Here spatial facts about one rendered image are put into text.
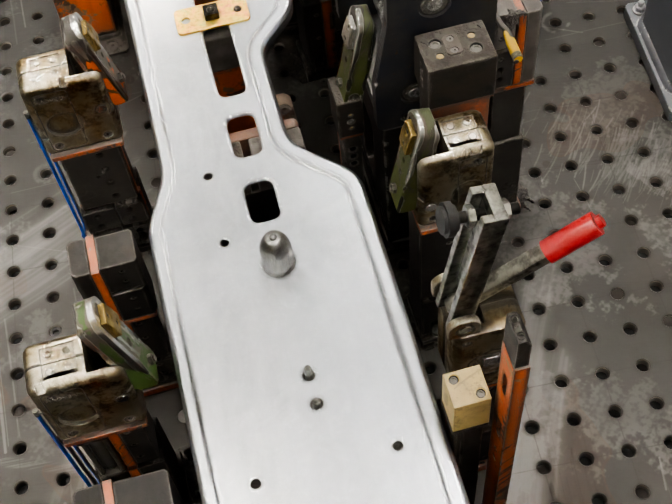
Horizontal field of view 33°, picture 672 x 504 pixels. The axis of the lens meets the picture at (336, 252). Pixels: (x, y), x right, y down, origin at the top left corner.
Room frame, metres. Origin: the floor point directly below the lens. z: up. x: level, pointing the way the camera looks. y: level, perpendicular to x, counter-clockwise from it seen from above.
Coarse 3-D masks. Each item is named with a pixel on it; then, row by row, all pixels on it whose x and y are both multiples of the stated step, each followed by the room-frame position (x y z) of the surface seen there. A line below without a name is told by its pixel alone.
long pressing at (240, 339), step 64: (128, 0) 0.96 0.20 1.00; (192, 0) 0.94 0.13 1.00; (256, 0) 0.93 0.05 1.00; (192, 64) 0.85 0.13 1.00; (256, 64) 0.83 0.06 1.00; (192, 128) 0.76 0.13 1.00; (192, 192) 0.68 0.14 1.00; (320, 192) 0.65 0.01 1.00; (192, 256) 0.60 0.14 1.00; (256, 256) 0.59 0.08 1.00; (320, 256) 0.58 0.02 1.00; (384, 256) 0.57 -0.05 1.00; (192, 320) 0.53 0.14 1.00; (256, 320) 0.52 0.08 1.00; (320, 320) 0.51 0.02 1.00; (384, 320) 0.50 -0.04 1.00; (192, 384) 0.46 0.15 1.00; (256, 384) 0.45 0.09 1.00; (320, 384) 0.44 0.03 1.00; (384, 384) 0.43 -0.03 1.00; (192, 448) 0.40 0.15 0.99; (256, 448) 0.39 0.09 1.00; (320, 448) 0.38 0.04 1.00; (384, 448) 0.37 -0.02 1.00; (448, 448) 0.36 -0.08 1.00
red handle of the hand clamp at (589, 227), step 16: (576, 224) 0.49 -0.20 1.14; (592, 224) 0.48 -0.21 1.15; (544, 240) 0.49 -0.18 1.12; (560, 240) 0.48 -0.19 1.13; (576, 240) 0.48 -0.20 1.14; (592, 240) 0.48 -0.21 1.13; (528, 256) 0.48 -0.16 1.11; (544, 256) 0.48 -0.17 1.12; (560, 256) 0.47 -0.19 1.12; (496, 272) 0.48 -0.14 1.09; (512, 272) 0.48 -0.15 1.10; (528, 272) 0.47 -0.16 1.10; (496, 288) 0.47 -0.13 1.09; (448, 304) 0.47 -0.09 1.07
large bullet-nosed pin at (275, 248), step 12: (264, 240) 0.58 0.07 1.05; (276, 240) 0.57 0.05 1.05; (288, 240) 0.58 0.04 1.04; (264, 252) 0.57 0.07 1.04; (276, 252) 0.57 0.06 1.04; (288, 252) 0.57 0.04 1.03; (264, 264) 0.57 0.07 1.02; (276, 264) 0.56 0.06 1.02; (288, 264) 0.57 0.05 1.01; (276, 276) 0.56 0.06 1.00
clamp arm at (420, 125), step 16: (416, 112) 0.65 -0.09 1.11; (416, 128) 0.64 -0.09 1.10; (432, 128) 0.64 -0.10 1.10; (400, 144) 0.66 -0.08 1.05; (416, 144) 0.63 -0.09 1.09; (432, 144) 0.63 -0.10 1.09; (400, 160) 0.65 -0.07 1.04; (416, 160) 0.63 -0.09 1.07; (400, 176) 0.64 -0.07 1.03; (416, 176) 0.63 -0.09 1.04; (400, 192) 0.63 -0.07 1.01; (416, 192) 0.63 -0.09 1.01; (400, 208) 0.63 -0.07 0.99
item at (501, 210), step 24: (480, 192) 0.49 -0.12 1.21; (456, 216) 0.47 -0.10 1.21; (480, 216) 0.47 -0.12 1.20; (504, 216) 0.46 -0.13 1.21; (456, 240) 0.49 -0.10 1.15; (480, 240) 0.46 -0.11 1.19; (456, 264) 0.48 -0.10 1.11; (480, 264) 0.46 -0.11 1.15; (456, 288) 0.48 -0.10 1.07; (480, 288) 0.46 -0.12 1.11; (456, 312) 0.45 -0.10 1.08
